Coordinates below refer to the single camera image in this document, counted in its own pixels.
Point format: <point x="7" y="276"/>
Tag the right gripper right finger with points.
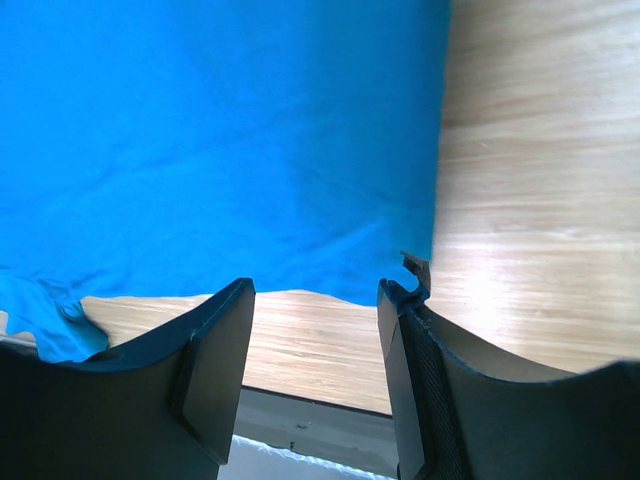
<point x="464" y="408"/>

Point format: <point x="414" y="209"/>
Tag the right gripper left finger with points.
<point x="160" y="406"/>

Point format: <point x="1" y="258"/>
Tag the blue t shirt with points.
<point x="167" y="148"/>

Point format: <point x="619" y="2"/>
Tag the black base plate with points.
<point x="345" y="435"/>

